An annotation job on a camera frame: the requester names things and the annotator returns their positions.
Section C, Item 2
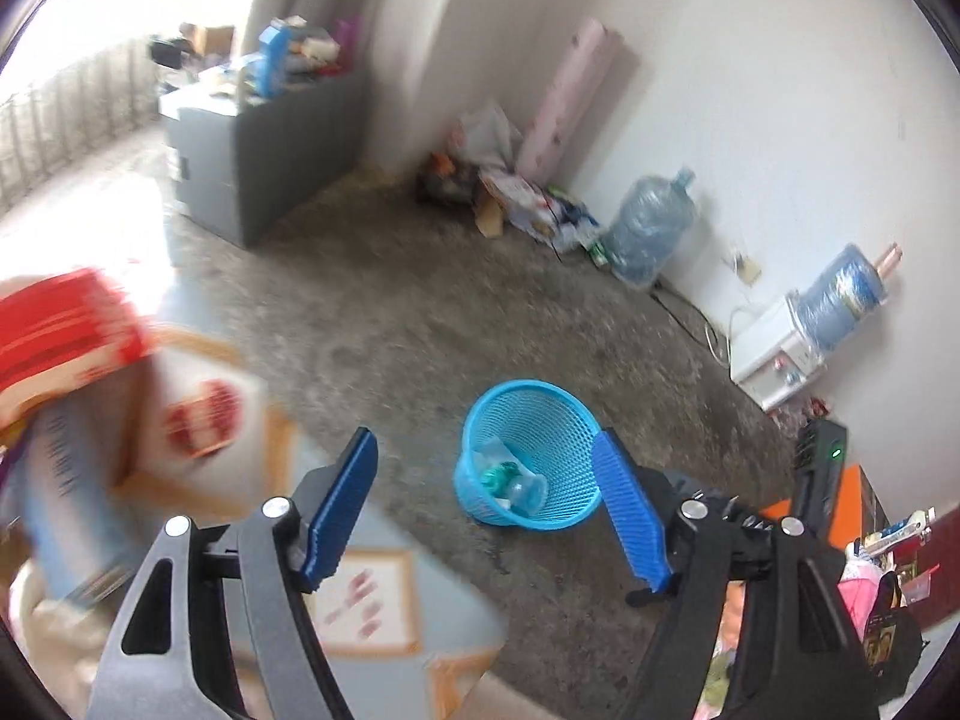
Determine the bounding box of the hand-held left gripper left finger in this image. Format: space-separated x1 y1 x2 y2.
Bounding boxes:
86 427 380 720

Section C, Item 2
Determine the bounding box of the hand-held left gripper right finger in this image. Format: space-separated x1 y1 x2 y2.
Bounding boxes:
592 429 882 720

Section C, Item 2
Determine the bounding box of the blue plastic mesh basket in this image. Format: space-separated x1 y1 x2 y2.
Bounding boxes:
454 380 603 530

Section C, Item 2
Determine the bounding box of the red and white snack bag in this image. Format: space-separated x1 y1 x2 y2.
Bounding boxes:
0 268 162 608

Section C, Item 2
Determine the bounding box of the orange box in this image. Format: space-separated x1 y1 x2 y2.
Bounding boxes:
825 465 890 548

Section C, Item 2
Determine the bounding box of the pink cloth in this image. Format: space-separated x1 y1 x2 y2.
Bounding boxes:
838 551 887 620

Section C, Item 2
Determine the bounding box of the clear plastic bottle teal label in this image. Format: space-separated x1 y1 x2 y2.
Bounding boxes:
472 442 548 515

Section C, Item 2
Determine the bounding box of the white water dispenser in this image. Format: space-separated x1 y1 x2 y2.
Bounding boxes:
729 292 826 412

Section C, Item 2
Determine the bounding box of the black bag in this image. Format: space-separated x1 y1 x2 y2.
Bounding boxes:
862 570 925 691

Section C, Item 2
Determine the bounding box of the blue water jug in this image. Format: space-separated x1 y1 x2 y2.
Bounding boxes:
793 242 893 352

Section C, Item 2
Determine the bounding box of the empty clear water jug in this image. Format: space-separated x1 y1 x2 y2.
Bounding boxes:
602 167 698 290

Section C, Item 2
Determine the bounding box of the dark bag pile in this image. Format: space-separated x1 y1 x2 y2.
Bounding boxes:
416 150 481 203

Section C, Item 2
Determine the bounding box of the grey cabinet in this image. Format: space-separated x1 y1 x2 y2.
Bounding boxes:
159 71 368 247

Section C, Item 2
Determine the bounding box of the white plastic bag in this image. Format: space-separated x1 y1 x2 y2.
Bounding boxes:
457 101 524 166

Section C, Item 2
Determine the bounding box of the pink roll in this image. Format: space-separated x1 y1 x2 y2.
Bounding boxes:
516 17 623 181

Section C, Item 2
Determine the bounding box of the blue detergent bottle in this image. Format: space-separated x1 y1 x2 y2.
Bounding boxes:
255 24 293 98

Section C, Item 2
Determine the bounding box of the metal balcony railing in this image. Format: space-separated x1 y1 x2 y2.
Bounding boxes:
0 37 162 203

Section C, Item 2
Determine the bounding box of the brown cardboard box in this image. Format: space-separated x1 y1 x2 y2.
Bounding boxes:
180 21 237 53

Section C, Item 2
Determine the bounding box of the black floor cable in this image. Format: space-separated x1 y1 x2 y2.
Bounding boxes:
649 281 732 368

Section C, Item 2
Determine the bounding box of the white wall socket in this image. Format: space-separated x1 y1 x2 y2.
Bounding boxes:
724 244 762 286

